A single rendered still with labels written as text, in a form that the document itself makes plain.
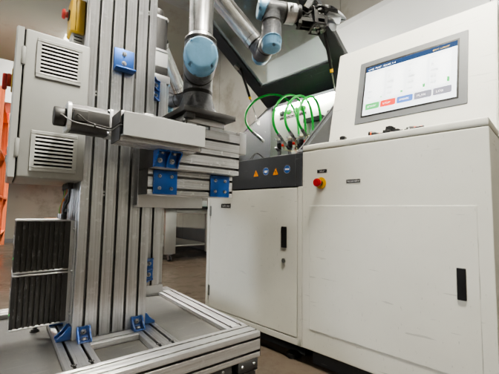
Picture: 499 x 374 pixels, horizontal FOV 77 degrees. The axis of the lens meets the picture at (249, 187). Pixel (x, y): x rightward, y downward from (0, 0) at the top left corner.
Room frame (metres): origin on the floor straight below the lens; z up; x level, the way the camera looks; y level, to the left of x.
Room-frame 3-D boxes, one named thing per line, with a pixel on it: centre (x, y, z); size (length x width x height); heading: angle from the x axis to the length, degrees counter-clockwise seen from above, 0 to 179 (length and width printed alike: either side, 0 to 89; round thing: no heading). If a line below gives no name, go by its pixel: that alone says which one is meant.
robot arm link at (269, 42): (1.17, -0.07, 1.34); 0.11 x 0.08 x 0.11; 12
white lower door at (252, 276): (1.70, 0.00, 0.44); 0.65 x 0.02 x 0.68; 46
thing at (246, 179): (1.71, -0.01, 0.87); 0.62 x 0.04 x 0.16; 46
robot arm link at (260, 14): (1.15, -0.07, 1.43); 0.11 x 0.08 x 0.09; 102
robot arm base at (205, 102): (1.22, 0.21, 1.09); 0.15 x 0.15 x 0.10
